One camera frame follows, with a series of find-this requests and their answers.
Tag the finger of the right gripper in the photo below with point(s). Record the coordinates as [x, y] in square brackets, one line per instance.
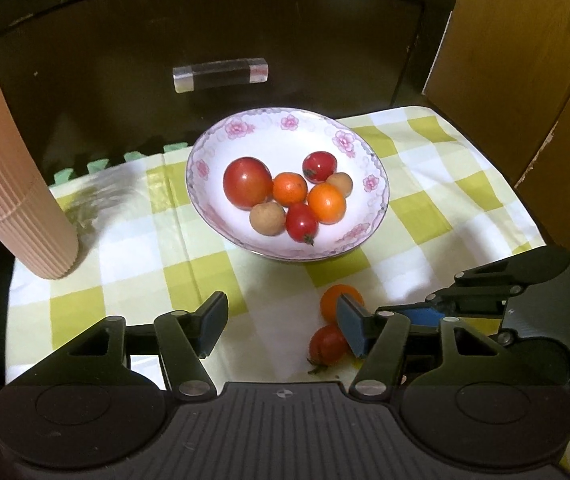
[534, 266]
[457, 302]

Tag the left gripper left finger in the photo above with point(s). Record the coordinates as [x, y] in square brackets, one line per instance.
[184, 339]

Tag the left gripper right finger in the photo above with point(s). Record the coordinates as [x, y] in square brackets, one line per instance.
[379, 339]

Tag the red cherry tomato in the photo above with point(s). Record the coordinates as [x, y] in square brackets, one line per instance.
[318, 166]
[301, 224]
[327, 346]

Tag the orange kumquat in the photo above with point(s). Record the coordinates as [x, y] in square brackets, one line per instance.
[328, 302]
[289, 189]

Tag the small orange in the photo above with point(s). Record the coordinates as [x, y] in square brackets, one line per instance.
[327, 203]

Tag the brown longan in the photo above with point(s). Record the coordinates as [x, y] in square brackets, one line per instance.
[342, 182]
[267, 219]

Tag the large red tomato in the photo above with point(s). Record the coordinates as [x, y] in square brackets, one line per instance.
[247, 182]

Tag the orange kumquat top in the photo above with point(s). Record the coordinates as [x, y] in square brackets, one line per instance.
[289, 189]

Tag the red cherry tomato front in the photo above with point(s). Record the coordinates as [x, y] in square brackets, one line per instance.
[318, 166]

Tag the green white checkered tablecloth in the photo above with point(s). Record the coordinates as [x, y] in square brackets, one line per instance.
[87, 399]

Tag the brown wooden door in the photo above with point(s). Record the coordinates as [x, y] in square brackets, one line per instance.
[502, 76]

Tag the white floral porcelain plate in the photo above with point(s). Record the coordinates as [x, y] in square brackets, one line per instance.
[282, 138]

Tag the pink ribbed cylinder container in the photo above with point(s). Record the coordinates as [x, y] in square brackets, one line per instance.
[32, 225]

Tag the dark wooden cabinet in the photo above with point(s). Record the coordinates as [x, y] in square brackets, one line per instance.
[91, 79]

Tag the clear acrylic drawer handle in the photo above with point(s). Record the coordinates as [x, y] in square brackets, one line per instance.
[220, 74]

